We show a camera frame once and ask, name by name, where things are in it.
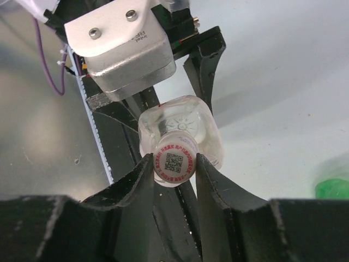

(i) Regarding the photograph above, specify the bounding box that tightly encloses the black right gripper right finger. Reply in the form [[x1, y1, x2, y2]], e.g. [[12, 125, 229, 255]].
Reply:
[[196, 154, 348, 261]]

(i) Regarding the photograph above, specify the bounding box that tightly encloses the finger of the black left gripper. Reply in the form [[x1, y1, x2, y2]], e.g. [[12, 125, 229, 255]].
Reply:
[[86, 92, 142, 134]]

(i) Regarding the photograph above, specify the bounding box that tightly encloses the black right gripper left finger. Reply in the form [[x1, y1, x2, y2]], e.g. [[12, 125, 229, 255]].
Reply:
[[1, 154, 154, 261]]

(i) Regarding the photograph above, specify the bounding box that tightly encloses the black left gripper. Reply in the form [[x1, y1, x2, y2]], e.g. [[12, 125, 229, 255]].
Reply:
[[151, 5, 226, 112]]

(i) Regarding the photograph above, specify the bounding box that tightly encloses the fruit tea bottle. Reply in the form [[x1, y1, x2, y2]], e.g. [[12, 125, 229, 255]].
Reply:
[[137, 94, 226, 189]]

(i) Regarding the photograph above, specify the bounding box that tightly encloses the white bottle cap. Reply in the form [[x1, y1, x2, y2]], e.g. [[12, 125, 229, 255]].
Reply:
[[153, 131, 198, 187]]

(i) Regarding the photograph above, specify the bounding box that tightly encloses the green plastic bottle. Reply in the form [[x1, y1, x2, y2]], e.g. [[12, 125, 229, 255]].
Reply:
[[315, 178, 348, 199]]

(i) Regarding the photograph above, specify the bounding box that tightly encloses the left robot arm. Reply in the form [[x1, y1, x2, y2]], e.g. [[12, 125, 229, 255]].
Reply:
[[20, 1, 226, 130]]

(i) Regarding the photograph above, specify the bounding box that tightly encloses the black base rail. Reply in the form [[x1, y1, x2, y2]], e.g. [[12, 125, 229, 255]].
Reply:
[[82, 76, 202, 261]]

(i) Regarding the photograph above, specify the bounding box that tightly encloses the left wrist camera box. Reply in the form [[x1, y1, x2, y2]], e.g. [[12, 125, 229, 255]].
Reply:
[[64, 1, 176, 102]]

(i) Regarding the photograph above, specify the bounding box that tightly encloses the white slotted cable duct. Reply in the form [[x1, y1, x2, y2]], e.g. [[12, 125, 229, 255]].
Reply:
[[65, 44, 113, 185]]

